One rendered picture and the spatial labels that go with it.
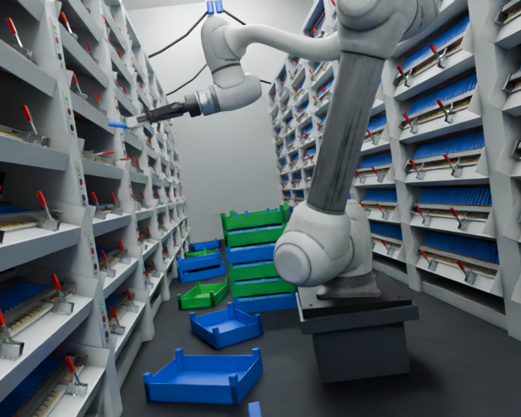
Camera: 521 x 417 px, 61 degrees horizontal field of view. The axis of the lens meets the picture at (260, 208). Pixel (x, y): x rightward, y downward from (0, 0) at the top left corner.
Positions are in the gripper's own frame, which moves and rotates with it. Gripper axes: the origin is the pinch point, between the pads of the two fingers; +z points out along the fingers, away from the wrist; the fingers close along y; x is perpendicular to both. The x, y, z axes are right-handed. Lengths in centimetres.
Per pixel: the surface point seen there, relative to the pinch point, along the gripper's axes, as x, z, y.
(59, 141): 4.6, 17.7, 26.4
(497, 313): 95, -93, 12
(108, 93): -23, 12, -44
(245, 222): 47, -27, -57
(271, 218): 49, -39, -53
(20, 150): 10, 18, 54
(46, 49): -18.5, 13.6, 26.0
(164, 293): 77, 26, -114
